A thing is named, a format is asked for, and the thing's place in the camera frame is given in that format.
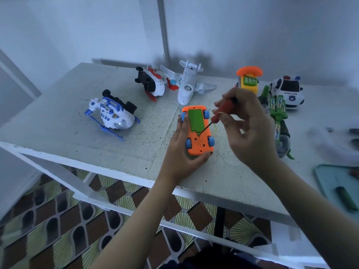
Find person's left hand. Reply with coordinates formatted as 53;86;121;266
158;115;214;185

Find person's right hand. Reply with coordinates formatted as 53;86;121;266
212;88;284;173

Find dark green toy helicopter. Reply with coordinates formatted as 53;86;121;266
258;85;295;160

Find green orange toy car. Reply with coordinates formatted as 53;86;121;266
180;105;216;156

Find red screwdriver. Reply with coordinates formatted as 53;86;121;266
202;97;239;132

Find yellow orange toy car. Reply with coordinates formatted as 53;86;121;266
236;66;264;96

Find black white toy car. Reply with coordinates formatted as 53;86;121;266
270;75;305;110

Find white toy airplane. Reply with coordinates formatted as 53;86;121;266
160;60;217;106

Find white blue toy vehicle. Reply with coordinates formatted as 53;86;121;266
84;89;141;141

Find red white toy vehicle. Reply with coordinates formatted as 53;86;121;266
135;66;169;102

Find clear plastic container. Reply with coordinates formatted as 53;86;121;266
309;126;359;167

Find teal container lid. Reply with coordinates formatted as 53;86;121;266
314;164;359;222

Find green battery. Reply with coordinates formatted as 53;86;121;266
335;186;359;211

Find person's right forearm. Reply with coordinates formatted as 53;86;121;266
261;160;359;269

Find person's left forearm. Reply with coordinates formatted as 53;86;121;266
90;176;180;269

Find person's dark trousers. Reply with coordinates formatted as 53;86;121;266
163;246;292;269

